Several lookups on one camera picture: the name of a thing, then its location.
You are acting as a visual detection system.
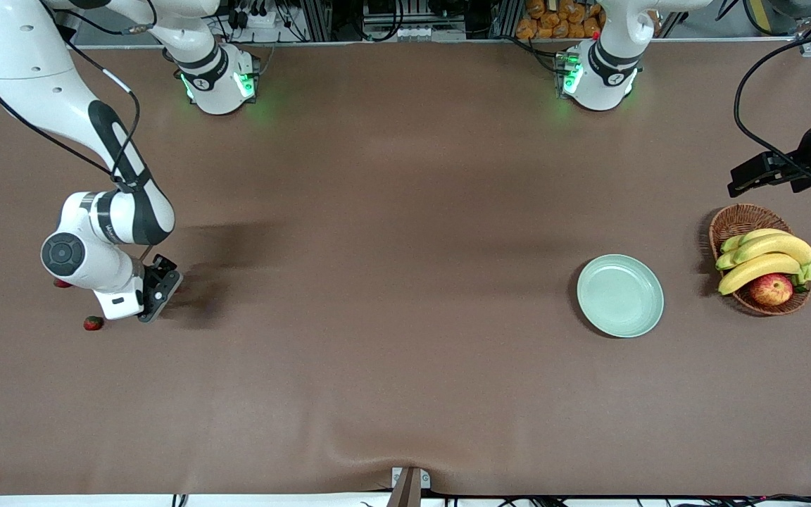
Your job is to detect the brown wicker basket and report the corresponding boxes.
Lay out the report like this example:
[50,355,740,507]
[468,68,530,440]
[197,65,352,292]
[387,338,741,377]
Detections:
[708,204,811,316]

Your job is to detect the white power strip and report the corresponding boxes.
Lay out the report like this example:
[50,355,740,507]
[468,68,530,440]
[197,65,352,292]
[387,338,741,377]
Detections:
[226,0,279,30]

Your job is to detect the red yellow apple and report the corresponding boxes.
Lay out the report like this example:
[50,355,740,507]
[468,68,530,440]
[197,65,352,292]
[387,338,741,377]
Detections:
[749,273,795,307]

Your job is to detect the pale green plate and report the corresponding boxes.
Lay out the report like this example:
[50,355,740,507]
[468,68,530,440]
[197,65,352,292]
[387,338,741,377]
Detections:
[576,253,665,339]

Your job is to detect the bag of orange fruit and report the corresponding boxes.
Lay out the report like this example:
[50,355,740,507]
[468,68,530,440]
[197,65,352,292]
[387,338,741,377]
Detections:
[515,0,605,40]

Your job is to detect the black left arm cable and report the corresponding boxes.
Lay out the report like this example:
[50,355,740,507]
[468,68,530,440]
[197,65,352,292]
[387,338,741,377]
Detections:
[732,28,811,182]

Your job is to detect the yellow banana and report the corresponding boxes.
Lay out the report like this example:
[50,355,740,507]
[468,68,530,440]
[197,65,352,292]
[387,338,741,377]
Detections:
[721,228,792,254]
[715,234,811,273]
[718,253,805,296]

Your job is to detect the aluminium frame post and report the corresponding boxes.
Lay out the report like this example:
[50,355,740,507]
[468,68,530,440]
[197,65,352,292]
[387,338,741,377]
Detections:
[490,0,522,39]
[301,0,334,42]

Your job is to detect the metal clamp bracket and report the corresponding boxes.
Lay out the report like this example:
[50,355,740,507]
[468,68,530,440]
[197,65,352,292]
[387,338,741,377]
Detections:
[386,466,432,507]

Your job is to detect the brown table mat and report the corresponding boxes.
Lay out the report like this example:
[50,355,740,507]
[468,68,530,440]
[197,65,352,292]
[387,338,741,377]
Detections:
[0,39,811,497]

